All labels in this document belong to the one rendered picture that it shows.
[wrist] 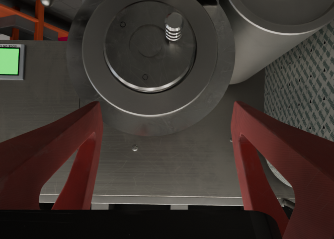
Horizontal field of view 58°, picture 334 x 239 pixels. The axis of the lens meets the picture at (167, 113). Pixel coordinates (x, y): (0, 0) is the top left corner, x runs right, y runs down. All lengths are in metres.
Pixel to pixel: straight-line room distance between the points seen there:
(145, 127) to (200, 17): 0.10
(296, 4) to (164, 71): 0.14
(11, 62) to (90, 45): 0.41
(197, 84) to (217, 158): 0.35
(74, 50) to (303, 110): 0.26
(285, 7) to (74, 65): 0.19
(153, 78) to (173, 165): 0.36
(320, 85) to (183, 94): 0.16
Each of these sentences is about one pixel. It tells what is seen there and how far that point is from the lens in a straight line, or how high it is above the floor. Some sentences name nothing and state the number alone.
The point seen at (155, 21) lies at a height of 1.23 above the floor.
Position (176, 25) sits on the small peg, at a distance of 0.22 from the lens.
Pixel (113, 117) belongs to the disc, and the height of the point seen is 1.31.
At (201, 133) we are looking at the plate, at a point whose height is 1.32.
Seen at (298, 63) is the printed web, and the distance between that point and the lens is 0.41.
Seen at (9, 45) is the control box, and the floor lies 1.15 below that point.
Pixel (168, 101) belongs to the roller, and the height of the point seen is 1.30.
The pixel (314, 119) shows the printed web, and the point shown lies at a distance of 0.36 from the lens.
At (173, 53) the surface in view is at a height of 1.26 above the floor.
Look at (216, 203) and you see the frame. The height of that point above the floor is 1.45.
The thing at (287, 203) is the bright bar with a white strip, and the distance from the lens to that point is 0.62.
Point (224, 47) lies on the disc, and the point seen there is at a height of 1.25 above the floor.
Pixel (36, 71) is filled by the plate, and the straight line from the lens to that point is 0.65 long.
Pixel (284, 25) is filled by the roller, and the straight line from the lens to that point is 0.29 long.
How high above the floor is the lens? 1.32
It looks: 4 degrees down
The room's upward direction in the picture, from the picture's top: 179 degrees counter-clockwise
